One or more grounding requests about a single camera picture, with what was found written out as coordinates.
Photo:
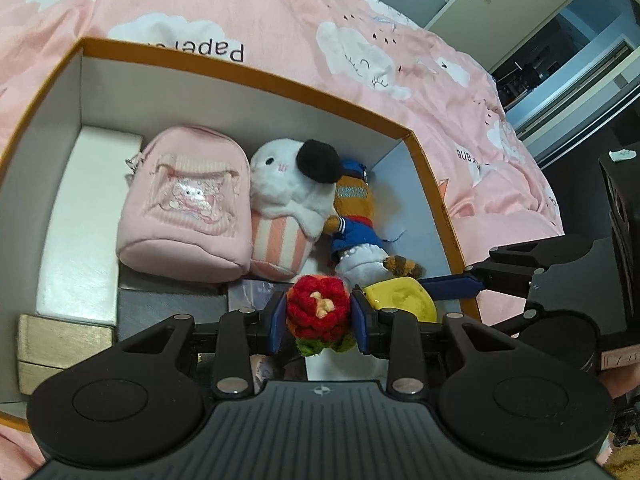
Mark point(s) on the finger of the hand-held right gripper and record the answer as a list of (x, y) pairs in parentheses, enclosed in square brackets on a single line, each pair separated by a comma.
[(545, 249), (450, 284)]

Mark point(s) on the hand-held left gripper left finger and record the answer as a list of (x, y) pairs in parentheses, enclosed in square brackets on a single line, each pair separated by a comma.
[(277, 322)]

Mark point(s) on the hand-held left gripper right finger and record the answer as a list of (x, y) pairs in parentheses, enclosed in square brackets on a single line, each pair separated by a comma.
[(361, 325)]

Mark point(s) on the red crochet flower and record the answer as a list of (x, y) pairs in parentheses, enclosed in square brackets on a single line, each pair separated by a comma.
[(317, 310)]

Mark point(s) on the yellow plastic object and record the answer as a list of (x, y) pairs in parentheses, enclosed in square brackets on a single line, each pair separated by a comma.
[(400, 300)]

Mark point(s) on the orange cardboard box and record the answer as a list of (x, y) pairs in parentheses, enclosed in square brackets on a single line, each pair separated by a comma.
[(440, 200)]

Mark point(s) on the dark grey box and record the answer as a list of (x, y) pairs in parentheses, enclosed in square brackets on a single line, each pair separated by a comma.
[(170, 310)]

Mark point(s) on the orange plush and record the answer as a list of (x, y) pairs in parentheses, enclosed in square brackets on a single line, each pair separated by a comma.
[(355, 210)]

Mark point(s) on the white cupcake plush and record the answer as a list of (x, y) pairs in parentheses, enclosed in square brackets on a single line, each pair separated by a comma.
[(285, 195)]

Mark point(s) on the pink plush pouch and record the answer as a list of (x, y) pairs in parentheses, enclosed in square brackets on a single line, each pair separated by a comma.
[(185, 210)]

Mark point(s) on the white box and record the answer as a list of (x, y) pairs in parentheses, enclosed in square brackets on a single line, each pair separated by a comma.
[(85, 220)]

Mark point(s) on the small gold box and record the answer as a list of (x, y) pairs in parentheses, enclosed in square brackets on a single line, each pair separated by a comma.
[(60, 350)]

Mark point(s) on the black cabinet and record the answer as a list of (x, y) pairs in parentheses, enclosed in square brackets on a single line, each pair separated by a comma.
[(625, 240)]

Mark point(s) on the white paper scrap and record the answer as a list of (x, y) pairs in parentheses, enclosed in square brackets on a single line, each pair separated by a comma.
[(621, 155)]

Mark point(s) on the white door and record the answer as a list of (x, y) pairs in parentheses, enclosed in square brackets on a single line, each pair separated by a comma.
[(515, 5)]

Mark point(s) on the pink printed blanket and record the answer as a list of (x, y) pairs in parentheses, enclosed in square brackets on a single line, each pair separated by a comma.
[(300, 30)]

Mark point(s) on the grey sliding door frame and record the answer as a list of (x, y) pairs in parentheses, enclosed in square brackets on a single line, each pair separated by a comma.
[(585, 100)]

